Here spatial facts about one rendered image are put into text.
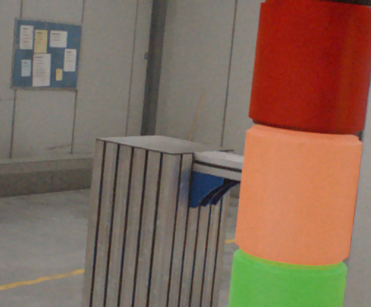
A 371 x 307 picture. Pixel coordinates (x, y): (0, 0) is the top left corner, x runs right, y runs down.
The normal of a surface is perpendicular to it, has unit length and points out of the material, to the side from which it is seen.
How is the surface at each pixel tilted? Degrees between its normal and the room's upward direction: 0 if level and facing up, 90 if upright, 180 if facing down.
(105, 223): 90
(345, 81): 90
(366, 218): 90
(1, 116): 90
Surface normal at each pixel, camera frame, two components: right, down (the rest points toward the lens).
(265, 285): -0.48, 0.07
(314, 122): 0.02, 0.13
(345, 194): 0.72, 0.16
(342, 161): 0.51, 0.16
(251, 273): -0.69, 0.03
